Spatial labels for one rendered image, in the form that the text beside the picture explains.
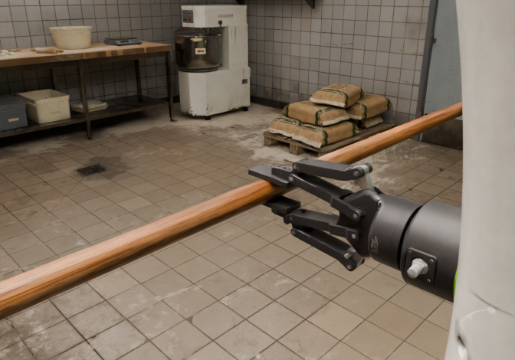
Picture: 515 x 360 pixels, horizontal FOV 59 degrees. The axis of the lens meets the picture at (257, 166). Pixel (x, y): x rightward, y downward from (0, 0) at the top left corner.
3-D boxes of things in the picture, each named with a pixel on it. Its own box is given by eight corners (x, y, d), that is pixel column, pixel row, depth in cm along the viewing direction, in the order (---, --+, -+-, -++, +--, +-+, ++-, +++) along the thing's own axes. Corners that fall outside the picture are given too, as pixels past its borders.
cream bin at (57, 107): (38, 124, 452) (34, 100, 443) (19, 116, 484) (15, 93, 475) (73, 117, 476) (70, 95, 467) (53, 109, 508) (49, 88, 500)
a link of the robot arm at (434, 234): (485, 276, 50) (500, 200, 46) (439, 330, 42) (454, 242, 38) (431, 256, 53) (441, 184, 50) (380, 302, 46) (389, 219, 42)
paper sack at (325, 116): (350, 124, 432) (352, 106, 427) (323, 130, 411) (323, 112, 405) (305, 112, 478) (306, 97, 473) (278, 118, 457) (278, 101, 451)
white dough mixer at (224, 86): (196, 124, 537) (191, 6, 491) (168, 116, 576) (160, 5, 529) (252, 111, 598) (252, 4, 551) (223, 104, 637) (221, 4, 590)
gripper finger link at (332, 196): (358, 224, 50) (361, 214, 50) (283, 182, 57) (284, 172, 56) (376, 213, 53) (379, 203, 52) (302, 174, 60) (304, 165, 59)
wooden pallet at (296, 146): (326, 165, 410) (326, 149, 405) (263, 145, 463) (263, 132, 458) (394, 137, 489) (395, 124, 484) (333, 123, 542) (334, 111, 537)
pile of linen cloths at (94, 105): (83, 113, 492) (82, 106, 489) (70, 110, 507) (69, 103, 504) (109, 108, 516) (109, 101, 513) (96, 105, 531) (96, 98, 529)
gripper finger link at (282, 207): (300, 201, 60) (300, 207, 61) (262, 188, 65) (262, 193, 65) (286, 209, 58) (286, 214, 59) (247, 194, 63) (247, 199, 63)
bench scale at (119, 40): (118, 46, 505) (117, 39, 502) (104, 44, 526) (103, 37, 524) (142, 44, 525) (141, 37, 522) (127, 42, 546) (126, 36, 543)
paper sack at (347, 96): (344, 112, 418) (346, 93, 412) (308, 107, 434) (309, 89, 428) (365, 100, 468) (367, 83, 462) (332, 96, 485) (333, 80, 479)
